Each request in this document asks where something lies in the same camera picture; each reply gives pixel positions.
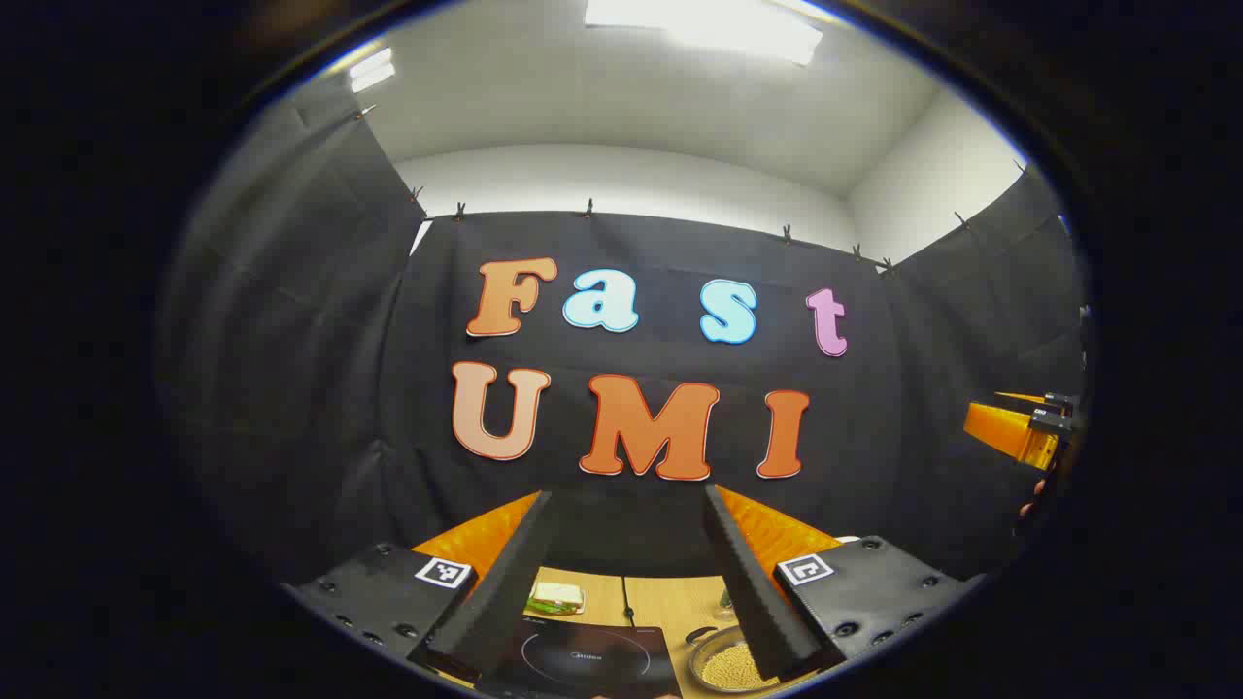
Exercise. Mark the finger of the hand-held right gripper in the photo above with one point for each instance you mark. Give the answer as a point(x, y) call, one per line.
point(1010, 432)
point(1024, 397)

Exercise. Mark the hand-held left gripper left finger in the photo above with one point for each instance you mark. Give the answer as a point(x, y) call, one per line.
point(505, 592)

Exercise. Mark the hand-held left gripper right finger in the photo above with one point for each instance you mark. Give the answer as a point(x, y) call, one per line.
point(753, 592)

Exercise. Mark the steel pot with soybeans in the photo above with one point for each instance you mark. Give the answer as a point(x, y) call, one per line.
point(728, 668)

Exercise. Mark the black induction cooktop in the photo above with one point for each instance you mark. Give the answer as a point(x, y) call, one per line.
point(583, 660)

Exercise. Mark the sandwich on white plate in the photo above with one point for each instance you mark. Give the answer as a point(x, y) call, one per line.
point(555, 597)

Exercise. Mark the black backdrop cloth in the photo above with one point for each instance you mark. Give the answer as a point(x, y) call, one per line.
point(388, 388)

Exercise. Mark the large ceiling light panel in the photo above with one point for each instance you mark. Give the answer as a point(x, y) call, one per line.
point(704, 27)

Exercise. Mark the small ceiling light panel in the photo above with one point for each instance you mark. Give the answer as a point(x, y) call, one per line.
point(372, 70)

